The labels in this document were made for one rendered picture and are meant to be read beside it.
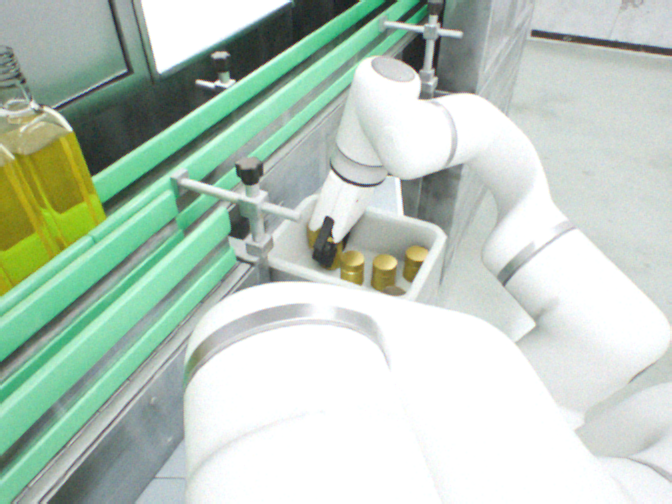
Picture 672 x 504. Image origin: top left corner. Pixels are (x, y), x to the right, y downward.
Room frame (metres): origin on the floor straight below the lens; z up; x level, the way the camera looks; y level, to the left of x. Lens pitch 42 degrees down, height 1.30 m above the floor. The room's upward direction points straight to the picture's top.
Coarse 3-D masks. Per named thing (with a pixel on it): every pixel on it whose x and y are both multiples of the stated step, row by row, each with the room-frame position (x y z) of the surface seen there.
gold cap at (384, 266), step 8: (384, 256) 0.55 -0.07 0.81; (376, 264) 0.53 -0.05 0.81; (384, 264) 0.53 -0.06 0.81; (392, 264) 0.53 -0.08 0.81; (376, 272) 0.53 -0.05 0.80; (384, 272) 0.52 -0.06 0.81; (392, 272) 0.53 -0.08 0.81; (376, 280) 0.53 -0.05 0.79; (384, 280) 0.52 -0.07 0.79; (392, 280) 0.53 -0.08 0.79; (376, 288) 0.53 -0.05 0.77
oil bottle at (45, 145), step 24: (0, 120) 0.42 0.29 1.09; (24, 120) 0.42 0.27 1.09; (48, 120) 0.43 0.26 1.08; (24, 144) 0.40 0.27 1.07; (48, 144) 0.42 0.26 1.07; (72, 144) 0.44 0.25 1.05; (24, 168) 0.40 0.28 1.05; (48, 168) 0.41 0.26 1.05; (72, 168) 0.43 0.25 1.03; (48, 192) 0.40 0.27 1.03; (72, 192) 0.42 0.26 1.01; (96, 192) 0.44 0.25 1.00; (48, 216) 0.40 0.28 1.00; (72, 216) 0.41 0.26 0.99; (96, 216) 0.43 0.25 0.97; (72, 240) 0.40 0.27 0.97
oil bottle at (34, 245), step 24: (0, 144) 0.39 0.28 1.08; (0, 168) 0.38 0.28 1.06; (0, 192) 0.37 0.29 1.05; (24, 192) 0.39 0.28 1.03; (0, 216) 0.36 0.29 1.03; (24, 216) 0.38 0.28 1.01; (0, 240) 0.35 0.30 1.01; (24, 240) 0.37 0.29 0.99; (48, 240) 0.39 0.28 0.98; (0, 264) 0.35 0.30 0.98; (24, 264) 0.36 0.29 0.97
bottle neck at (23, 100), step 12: (0, 48) 0.44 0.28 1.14; (12, 48) 0.44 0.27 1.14; (0, 60) 0.42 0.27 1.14; (12, 60) 0.43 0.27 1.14; (0, 72) 0.42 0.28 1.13; (12, 72) 0.43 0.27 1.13; (0, 84) 0.42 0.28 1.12; (12, 84) 0.42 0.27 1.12; (24, 84) 0.43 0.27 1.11; (0, 96) 0.42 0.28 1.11; (12, 96) 0.42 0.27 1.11; (24, 96) 0.43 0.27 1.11; (0, 108) 0.42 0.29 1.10; (12, 108) 0.42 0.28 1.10; (24, 108) 0.42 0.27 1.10
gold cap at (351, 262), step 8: (344, 256) 0.55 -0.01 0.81; (352, 256) 0.55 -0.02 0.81; (360, 256) 0.55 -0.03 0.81; (344, 264) 0.54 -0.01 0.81; (352, 264) 0.53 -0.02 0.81; (360, 264) 0.54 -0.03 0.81; (344, 272) 0.54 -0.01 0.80; (352, 272) 0.53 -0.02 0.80; (360, 272) 0.54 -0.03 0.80; (344, 280) 0.54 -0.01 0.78; (352, 280) 0.53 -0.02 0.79; (360, 280) 0.54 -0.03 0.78
